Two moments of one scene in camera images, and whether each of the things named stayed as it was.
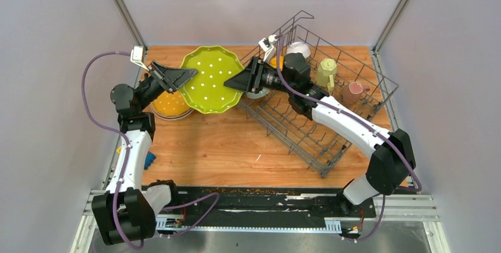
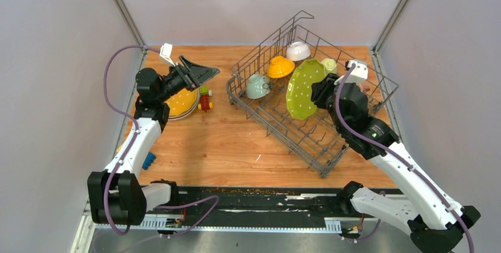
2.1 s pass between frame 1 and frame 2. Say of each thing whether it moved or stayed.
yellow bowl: stayed
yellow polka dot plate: stayed
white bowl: stayed
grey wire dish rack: stayed
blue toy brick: stayed
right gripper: moved
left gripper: moved
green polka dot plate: moved
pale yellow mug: stayed
